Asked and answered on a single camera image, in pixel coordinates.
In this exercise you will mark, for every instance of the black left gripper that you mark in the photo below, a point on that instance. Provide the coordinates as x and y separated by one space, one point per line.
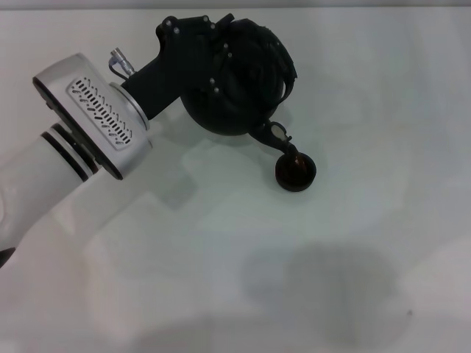
176 66

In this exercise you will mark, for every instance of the black cast iron teapot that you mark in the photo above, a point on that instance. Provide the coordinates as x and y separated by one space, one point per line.
254 73

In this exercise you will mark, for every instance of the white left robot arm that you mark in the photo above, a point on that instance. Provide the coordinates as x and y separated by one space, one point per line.
62 147

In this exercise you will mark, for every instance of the dark round teacup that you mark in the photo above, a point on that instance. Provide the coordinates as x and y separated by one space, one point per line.
294 174

